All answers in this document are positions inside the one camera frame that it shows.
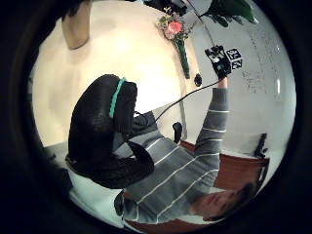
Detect black stand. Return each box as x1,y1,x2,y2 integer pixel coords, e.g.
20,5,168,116
253,133,270,159

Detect black table clamp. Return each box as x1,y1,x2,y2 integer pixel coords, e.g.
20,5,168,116
172,121,184,144

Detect pink flower bouquet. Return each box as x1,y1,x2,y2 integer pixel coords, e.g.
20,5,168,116
156,7,196,80

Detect small black oval object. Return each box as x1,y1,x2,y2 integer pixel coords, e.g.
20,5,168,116
193,73,204,88

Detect green leafy plant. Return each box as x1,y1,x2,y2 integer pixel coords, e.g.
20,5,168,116
201,0,259,27

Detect black cable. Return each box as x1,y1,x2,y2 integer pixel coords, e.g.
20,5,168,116
134,78,226,118

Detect beige cylindrical vase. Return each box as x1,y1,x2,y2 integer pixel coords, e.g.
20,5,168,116
60,0,95,51

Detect white marker cube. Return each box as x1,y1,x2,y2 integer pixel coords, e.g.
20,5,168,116
225,48,244,70

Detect brown wooden cabinet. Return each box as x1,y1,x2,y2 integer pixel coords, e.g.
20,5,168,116
179,139,271,193

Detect the person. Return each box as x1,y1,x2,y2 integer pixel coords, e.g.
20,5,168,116
113,77,261,228

